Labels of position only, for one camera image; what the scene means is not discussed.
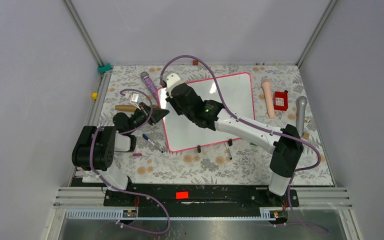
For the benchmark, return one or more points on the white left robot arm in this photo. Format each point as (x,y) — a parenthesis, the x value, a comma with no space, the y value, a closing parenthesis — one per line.
(95,149)

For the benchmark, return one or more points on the yellow cube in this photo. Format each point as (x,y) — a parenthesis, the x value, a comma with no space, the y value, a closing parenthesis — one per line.
(94,95)

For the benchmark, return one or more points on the red box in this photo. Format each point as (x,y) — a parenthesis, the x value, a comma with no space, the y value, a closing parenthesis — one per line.
(280,100)

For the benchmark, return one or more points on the silver toy microphone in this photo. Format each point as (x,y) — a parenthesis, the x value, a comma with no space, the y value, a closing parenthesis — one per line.
(301,104)

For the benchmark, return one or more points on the blue capped marker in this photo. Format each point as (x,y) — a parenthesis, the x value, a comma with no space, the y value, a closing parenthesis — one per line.
(152,143)

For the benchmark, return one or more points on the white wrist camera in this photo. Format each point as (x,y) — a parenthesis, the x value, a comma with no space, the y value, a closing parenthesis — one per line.
(134,98)
(171,80)

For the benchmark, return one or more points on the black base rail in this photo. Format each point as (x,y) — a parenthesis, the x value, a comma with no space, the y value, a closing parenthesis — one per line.
(205,201)

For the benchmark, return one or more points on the small wooden cube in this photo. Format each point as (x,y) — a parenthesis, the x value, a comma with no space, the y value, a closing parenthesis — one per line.
(306,135)

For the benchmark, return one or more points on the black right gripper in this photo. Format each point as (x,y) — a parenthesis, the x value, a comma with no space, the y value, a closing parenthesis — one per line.
(170,99)

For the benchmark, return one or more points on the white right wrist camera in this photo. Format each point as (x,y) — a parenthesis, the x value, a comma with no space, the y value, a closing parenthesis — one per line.
(171,80)

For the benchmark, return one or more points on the teal block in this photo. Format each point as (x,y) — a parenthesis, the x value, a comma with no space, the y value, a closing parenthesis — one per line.
(103,69)

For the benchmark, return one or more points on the brown wooden toy microphone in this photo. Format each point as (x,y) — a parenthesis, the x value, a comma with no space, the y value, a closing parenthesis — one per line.
(125,108)

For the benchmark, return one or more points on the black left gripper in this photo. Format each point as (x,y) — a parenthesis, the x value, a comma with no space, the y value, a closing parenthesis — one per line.
(152,116)

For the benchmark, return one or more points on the purple patterned toy microphone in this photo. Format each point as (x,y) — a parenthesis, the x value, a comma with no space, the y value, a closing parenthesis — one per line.
(149,83)

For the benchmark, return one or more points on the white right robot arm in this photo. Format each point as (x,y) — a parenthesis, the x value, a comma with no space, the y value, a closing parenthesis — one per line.
(284,144)

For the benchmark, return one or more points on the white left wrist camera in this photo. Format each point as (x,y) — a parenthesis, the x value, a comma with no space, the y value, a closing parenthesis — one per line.
(134,98)

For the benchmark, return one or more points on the red label on rail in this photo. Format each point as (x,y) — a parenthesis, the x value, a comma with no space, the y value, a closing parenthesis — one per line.
(181,195)

